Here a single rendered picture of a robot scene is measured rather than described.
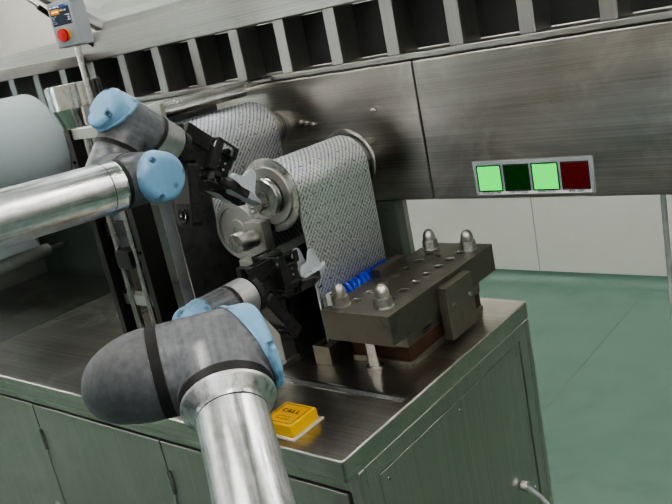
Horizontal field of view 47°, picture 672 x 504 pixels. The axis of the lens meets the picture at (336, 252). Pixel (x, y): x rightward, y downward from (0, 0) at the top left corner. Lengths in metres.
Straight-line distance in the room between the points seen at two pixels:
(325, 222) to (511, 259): 2.97
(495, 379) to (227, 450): 0.88
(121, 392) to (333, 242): 0.74
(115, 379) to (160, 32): 1.37
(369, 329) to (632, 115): 0.60
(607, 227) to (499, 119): 2.63
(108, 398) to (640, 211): 3.40
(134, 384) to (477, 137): 0.93
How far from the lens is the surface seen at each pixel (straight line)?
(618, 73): 1.49
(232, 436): 0.87
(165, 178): 1.16
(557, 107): 1.53
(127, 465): 1.82
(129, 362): 0.95
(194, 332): 0.95
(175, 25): 2.13
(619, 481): 2.74
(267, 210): 1.52
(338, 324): 1.48
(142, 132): 1.31
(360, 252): 1.65
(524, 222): 4.35
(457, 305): 1.56
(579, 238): 4.25
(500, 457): 1.71
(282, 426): 1.35
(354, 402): 1.42
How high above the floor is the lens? 1.54
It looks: 16 degrees down
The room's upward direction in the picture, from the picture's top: 12 degrees counter-clockwise
